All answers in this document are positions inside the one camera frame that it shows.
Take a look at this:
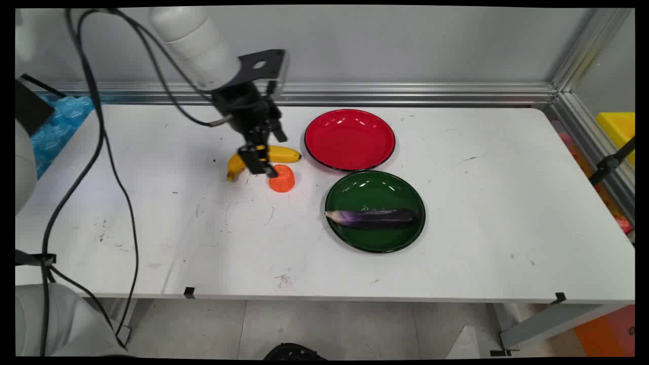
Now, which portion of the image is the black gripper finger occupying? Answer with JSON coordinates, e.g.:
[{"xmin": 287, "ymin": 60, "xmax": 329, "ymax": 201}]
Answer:
[
  {"xmin": 267, "ymin": 120, "xmax": 289, "ymax": 144},
  {"xmin": 237, "ymin": 130, "xmax": 279, "ymax": 179}
]

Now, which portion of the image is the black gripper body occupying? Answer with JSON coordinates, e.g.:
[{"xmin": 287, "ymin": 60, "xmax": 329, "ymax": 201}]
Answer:
[{"xmin": 210, "ymin": 80, "xmax": 282, "ymax": 136}]

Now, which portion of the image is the purple eggplant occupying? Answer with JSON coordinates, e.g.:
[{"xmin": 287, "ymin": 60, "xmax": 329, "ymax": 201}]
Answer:
[{"xmin": 324, "ymin": 208, "xmax": 417, "ymax": 227}]

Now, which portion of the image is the yellow banana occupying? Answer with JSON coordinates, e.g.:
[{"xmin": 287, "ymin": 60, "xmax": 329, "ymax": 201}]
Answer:
[{"xmin": 226, "ymin": 145, "xmax": 303, "ymax": 182}]

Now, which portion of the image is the orange plastic cup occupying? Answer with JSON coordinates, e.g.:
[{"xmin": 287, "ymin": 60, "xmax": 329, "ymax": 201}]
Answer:
[{"xmin": 268, "ymin": 164, "xmax": 296, "ymax": 194}]

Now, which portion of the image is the red round plate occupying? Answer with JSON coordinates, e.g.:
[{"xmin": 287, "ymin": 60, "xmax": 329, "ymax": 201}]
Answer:
[{"xmin": 304, "ymin": 108, "xmax": 396, "ymax": 172}]

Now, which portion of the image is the green round plate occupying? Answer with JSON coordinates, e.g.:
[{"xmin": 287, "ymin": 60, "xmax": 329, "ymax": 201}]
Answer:
[{"xmin": 324, "ymin": 170, "xmax": 426, "ymax": 253}]

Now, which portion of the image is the blue bubble wrap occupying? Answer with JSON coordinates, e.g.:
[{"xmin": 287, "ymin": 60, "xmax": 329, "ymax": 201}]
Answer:
[{"xmin": 30, "ymin": 95, "xmax": 97, "ymax": 179}]

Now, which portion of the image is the black round floor object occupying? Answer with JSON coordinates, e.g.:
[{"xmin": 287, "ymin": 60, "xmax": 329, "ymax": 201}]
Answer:
[{"xmin": 263, "ymin": 343, "xmax": 328, "ymax": 361}]

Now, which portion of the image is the white metal table leg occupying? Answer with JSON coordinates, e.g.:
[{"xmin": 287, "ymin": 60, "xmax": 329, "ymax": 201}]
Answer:
[{"xmin": 84, "ymin": 298, "xmax": 138, "ymax": 347}]

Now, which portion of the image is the black flat panel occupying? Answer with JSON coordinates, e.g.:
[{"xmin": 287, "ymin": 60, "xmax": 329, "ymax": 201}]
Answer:
[{"xmin": 15, "ymin": 74, "xmax": 67, "ymax": 136}]

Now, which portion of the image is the grey metal table leg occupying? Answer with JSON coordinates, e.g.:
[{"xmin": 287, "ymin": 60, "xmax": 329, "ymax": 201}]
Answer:
[{"xmin": 489, "ymin": 303, "xmax": 632, "ymax": 357}]

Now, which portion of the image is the black stand clamp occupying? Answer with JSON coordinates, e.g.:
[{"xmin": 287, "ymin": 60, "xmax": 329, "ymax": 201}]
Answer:
[{"xmin": 588, "ymin": 136, "xmax": 635, "ymax": 186}]

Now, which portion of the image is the yellow box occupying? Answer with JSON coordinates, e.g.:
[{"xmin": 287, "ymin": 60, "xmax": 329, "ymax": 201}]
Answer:
[{"xmin": 595, "ymin": 112, "xmax": 635, "ymax": 168}]

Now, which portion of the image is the orange box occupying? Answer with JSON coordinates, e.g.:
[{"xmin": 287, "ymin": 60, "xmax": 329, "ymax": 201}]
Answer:
[{"xmin": 573, "ymin": 304, "xmax": 635, "ymax": 357}]

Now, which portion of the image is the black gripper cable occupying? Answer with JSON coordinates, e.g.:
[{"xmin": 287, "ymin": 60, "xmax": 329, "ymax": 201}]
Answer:
[{"xmin": 104, "ymin": 8, "xmax": 235, "ymax": 128}]

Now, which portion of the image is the long aluminium frame rail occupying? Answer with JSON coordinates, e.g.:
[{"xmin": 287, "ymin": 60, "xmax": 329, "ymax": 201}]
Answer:
[{"xmin": 20, "ymin": 81, "xmax": 559, "ymax": 108}]

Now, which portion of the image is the thin black cable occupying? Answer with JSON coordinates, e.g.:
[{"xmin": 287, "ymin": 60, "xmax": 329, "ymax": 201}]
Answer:
[{"xmin": 76, "ymin": 8, "xmax": 140, "ymax": 350}]

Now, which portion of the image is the thick black cable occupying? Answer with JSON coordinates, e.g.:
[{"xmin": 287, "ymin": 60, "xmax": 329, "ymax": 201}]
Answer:
[{"xmin": 40, "ymin": 8, "xmax": 106, "ymax": 357}]

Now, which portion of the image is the black cable strap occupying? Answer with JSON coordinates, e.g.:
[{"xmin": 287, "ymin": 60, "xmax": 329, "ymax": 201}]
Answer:
[{"xmin": 15, "ymin": 250, "xmax": 57, "ymax": 268}]

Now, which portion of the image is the short aluminium frame rail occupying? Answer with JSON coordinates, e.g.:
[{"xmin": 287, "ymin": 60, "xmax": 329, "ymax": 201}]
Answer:
[{"xmin": 544, "ymin": 91, "xmax": 635, "ymax": 226}]

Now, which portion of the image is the aluminium frame post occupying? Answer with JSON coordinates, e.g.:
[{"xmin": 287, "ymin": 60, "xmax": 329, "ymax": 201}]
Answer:
[{"xmin": 550, "ymin": 7, "xmax": 633, "ymax": 93}]

